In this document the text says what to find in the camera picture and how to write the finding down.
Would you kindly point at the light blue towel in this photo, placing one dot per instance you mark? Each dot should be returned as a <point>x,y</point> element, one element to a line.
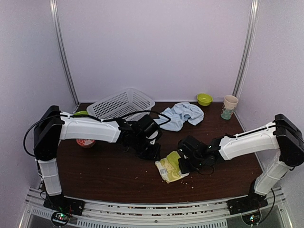
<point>179,114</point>

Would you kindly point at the white perforated plastic basket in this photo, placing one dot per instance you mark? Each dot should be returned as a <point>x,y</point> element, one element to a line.
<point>124,102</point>

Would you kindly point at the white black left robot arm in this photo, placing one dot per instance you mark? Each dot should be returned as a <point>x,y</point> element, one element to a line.
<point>55,126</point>

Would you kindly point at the red patterned bowl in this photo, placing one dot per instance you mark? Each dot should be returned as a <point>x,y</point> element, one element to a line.
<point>85,143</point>

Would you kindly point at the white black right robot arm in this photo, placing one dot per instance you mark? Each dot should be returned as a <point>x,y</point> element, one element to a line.
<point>280,134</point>

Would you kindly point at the green patterned white towel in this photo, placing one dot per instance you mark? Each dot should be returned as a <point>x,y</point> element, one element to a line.
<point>168,168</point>

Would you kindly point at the circuit board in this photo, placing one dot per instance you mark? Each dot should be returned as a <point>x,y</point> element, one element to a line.
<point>59,218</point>
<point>251,219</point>

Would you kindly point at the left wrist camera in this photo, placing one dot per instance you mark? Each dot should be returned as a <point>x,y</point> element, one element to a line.
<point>148,129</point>

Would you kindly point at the left aluminium corner post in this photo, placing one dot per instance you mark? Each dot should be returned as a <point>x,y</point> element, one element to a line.
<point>62,52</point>

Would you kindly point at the left circuit board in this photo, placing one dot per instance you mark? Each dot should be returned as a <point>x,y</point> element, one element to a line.
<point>59,218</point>

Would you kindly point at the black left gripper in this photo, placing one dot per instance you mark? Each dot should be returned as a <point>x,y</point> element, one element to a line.
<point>153,156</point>

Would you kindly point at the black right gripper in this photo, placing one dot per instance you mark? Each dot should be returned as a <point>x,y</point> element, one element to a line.
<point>184,168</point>

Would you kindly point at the small green bowl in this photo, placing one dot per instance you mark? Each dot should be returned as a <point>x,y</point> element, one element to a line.
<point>204,99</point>

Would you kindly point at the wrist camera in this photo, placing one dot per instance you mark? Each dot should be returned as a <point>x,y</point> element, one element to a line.
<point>191,147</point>
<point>148,129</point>

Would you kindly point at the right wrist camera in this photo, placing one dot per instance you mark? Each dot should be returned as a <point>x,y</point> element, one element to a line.
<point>191,147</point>

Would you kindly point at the right aluminium corner post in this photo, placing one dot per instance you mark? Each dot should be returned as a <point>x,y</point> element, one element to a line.
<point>251,30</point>

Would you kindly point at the right circuit board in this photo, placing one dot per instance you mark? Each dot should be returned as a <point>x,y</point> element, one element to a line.
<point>251,219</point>

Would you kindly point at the aluminium corner post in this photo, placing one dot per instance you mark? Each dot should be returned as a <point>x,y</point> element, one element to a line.
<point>62,52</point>
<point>251,30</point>

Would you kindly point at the floral ceramic cup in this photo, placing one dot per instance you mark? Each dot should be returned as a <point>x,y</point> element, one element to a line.
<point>229,105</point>

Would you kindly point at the green plate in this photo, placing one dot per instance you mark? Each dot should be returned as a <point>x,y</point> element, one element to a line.
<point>81,113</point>

